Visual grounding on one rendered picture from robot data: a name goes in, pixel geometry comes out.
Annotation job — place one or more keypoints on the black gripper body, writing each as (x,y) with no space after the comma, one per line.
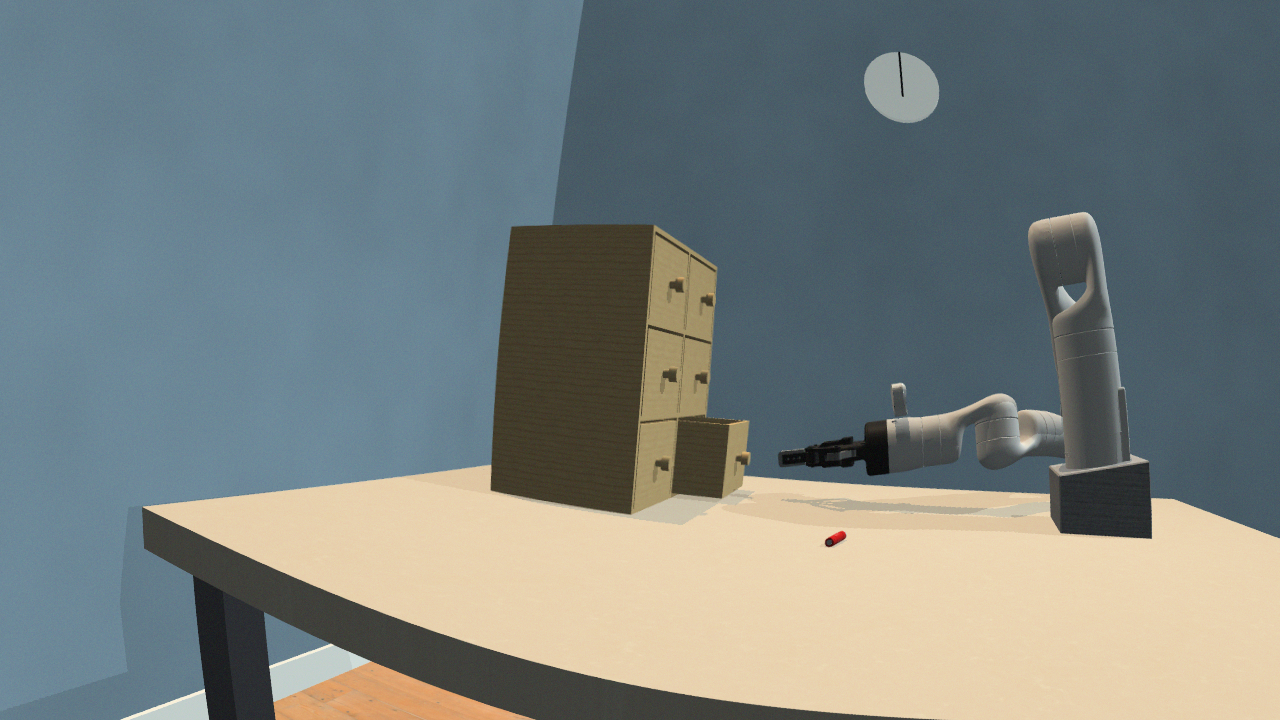
(874,449)

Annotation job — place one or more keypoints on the tan wooden drawer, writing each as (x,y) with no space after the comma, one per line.
(669,276)
(708,460)
(661,374)
(700,295)
(695,367)
(654,461)

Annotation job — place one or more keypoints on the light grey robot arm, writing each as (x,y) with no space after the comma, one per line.
(1064,250)

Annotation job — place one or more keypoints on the brown chest of drawers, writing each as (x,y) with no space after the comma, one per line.
(571,361)

